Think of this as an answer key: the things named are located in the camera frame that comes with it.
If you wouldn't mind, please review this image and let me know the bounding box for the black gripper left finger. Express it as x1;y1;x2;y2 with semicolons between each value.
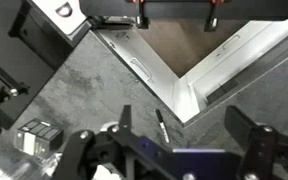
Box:
51;104;173;180

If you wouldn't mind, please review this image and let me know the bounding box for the black marker pen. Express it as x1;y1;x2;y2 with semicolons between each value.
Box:
155;108;171;145

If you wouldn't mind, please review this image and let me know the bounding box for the white drawer cabinet with handle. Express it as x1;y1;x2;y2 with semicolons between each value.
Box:
93;27;186;124

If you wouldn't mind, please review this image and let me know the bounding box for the black table with legs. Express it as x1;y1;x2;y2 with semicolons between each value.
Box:
78;0;288;33

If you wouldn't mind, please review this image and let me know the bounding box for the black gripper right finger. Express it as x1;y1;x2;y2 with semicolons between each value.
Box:
223;105;288;180

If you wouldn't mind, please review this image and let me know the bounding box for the black cabinet with white top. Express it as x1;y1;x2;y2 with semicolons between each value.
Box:
8;0;92;72

